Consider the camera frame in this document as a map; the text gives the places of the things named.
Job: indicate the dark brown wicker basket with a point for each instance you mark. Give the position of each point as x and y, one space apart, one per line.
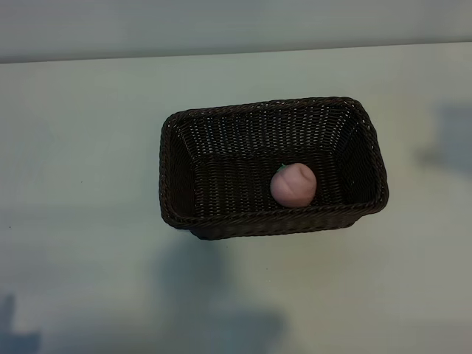
239 166

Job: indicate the pink peach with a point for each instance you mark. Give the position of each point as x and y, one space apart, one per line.
293 186

